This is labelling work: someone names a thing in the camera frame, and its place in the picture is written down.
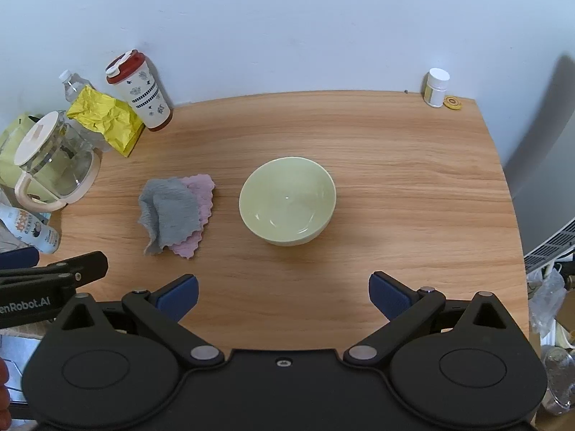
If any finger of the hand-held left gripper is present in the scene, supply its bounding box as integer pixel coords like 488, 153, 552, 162
45, 251, 109, 288
0, 248, 41, 271

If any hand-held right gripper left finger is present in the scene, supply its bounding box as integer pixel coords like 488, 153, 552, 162
58, 273, 225, 368

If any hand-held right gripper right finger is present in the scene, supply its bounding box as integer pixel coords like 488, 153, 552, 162
343, 271, 518, 367

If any grey cloth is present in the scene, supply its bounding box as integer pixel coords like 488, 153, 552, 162
137, 178, 201, 256

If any pale green bowl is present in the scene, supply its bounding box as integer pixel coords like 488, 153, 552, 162
238, 156, 337, 247

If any person's left hand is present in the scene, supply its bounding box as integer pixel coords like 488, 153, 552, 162
0, 359, 11, 414

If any white labelled drink bottle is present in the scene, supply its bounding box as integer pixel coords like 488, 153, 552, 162
0, 203, 61, 254

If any glass kettle with cream lid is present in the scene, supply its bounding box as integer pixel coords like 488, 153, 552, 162
13, 110, 103, 212

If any pink cloth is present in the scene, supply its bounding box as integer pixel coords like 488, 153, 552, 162
167, 173, 216, 260

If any light green bag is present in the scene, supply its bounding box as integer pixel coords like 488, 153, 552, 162
0, 113, 42, 189

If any yellow foil bag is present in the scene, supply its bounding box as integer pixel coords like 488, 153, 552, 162
66, 85, 147, 158

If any clear plastic bag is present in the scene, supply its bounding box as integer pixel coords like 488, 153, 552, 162
526, 268, 567, 338

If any white slatted appliance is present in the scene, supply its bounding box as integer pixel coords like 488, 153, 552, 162
522, 216, 575, 275

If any cardboard box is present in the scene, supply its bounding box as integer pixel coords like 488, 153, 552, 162
552, 274, 575, 348

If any clear plastic water bottle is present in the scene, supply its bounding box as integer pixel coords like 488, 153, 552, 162
58, 69, 113, 153

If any red lid patterned tumbler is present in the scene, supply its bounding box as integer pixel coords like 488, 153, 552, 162
105, 49, 174, 133

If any clear glass jar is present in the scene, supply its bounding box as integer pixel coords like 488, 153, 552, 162
541, 345, 575, 415

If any white pill bottle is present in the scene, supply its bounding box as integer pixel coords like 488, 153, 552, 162
423, 68, 451, 108

